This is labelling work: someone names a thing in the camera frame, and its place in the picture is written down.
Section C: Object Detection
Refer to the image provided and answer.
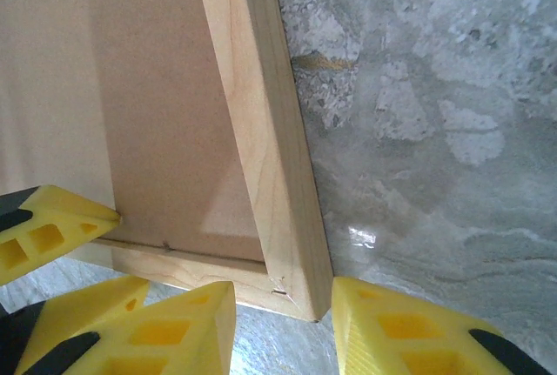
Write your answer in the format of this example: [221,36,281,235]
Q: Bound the light wooden picture frame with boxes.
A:
[67,0,335,324]

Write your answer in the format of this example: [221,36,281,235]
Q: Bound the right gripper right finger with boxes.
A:
[331,276,557,375]

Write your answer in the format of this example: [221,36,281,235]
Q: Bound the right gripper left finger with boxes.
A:
[12,280,238,375]

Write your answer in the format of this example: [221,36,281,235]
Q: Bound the brown frame backing board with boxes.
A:
[0,0,266,263]

